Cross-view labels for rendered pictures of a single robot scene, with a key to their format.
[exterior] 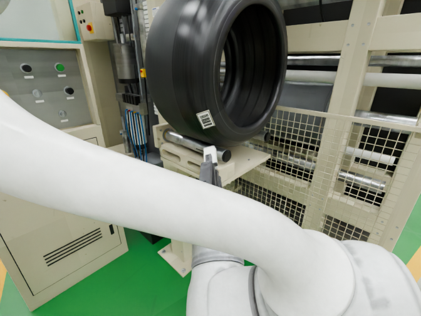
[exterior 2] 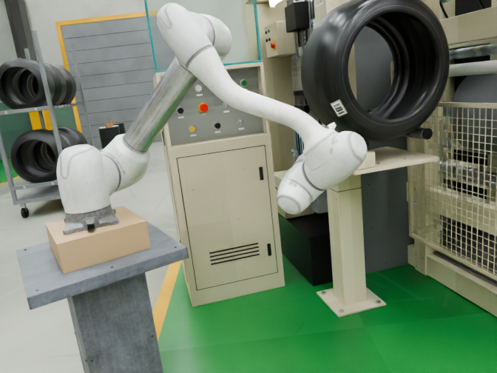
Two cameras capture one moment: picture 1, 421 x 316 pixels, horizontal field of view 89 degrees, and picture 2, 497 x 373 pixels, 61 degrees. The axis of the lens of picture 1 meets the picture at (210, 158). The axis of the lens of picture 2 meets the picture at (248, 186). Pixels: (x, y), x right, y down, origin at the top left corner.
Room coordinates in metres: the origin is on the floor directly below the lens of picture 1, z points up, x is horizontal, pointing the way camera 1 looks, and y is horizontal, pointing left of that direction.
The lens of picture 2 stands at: (-0.87, -0.54, 1.17)
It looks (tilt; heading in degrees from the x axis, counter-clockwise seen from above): 14 degrees down; 33
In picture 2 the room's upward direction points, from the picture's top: 6 degrees counter-clockwise
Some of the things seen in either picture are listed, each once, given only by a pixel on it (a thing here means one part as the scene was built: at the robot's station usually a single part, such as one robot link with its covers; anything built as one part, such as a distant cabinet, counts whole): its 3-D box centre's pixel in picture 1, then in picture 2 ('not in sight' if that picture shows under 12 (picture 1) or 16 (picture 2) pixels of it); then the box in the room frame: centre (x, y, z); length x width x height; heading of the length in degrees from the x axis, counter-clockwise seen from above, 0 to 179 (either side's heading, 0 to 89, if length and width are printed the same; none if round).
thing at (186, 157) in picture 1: (193, 158); (342, 155); (0.81, 0.07, 0.83); 0.36 x 0.09 x 0.06; 47
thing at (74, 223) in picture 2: not in sight; (89, 216); (0.00, 0.71, 0.78); 0.22 x 0.18 x 0.06; 54
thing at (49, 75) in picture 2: not in sight; (48, 124); (2.14, 4.20, 0.96); 1.30 x 0.62 x 1.92; 38
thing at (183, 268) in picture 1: (185, 251); (350, 297); (1.07, 0.17, 0.01); 0.27 x 0.27 x 0.02; 47
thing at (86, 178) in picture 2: not in sight; (83, 176); (0.03, 0.73, 0.92); 0.18 x 0.16 x 0.22; 11
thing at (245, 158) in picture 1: (216, 156); (373, 158); (0.91, -0.03, 0.80); 0.37 x 0.36 x 0.02; 137
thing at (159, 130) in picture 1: (189, 127); not in sight; (1.03, 0.10, 0.90); 0.40 x 0.03 x 0.10; 137
